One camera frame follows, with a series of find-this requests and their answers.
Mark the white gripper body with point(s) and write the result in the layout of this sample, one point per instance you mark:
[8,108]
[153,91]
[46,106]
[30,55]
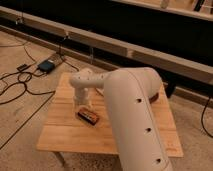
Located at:
[82,98]

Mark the black whiteboard eraser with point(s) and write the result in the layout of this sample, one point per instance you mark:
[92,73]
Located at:
[88,116]

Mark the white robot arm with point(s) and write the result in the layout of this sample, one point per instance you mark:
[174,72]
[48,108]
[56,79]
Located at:
[127,93]

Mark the wooden table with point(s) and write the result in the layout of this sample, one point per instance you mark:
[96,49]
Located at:
[63,131]

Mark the black power adapter box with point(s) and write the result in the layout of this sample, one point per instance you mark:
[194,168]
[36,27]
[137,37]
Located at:
[46,66]

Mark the small black plug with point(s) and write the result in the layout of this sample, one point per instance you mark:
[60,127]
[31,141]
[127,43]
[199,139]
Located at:
[22,67]

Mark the dark red bowl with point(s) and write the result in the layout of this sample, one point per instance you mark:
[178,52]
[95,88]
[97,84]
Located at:
[154,98]

